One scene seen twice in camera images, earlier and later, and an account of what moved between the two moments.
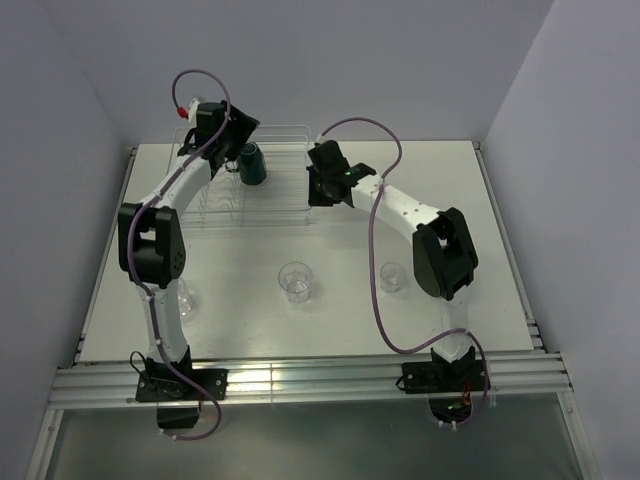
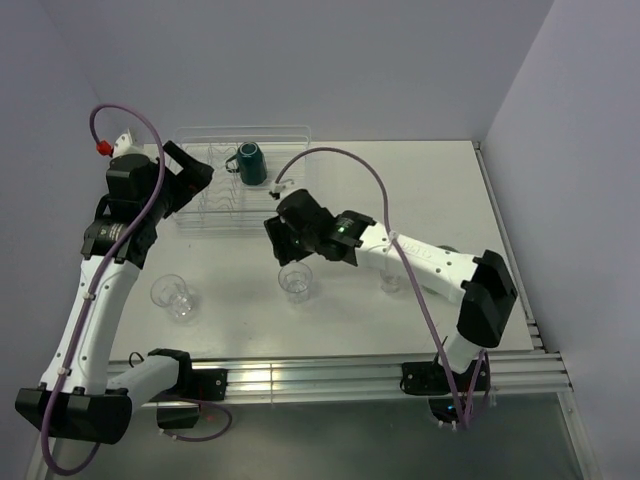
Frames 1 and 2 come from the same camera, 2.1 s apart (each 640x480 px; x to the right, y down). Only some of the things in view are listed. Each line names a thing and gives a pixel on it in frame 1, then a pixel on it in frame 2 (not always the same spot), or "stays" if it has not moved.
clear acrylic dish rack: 282,200 stays
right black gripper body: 318,195 to 297,244
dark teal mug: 251,164 stays
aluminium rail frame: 79,382 stays
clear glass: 295,279 stays
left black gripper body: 236,135 to 173,193
